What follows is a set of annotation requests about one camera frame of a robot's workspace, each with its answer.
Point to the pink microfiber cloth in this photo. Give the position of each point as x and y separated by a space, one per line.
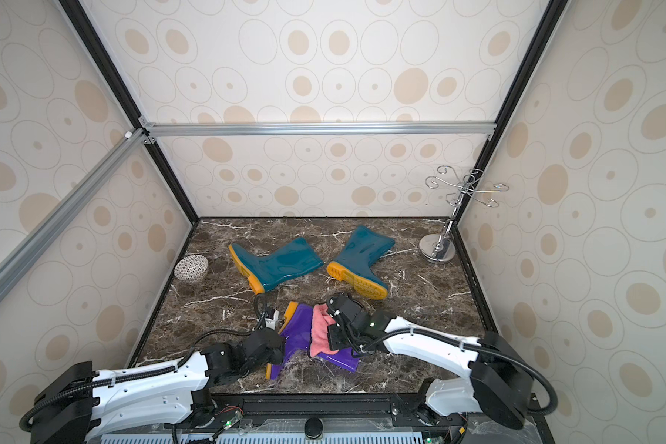
321 321

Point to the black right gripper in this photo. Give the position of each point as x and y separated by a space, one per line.
336 336

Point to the patterned black white bowl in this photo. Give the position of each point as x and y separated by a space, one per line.
191 269

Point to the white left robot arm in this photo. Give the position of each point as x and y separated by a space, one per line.
85 403

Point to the purple rubber boot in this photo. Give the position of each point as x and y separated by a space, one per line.
296 330

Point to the teal rubber boot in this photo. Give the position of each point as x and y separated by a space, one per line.
353 264
264 273

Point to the black corner frame post right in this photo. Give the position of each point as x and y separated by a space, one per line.
538 44

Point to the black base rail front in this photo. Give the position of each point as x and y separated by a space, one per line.
403 410

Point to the teal rubber boot left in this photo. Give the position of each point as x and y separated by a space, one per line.
264 273

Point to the horizontal aluminium rail back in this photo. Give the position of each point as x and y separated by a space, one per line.
321 129

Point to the black corner frame post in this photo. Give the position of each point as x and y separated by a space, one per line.
538 44
77 17

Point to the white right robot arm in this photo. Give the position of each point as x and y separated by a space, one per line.
491 378

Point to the teal rubber boot right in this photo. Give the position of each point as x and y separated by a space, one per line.
353 264

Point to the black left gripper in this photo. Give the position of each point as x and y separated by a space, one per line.
280 350

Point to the diagonal aluminium rail left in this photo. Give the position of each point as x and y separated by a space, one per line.
22 259

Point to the black corner frame post left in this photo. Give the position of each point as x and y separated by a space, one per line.
77 17

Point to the chrome mug tree stand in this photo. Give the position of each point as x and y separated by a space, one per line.
439 248

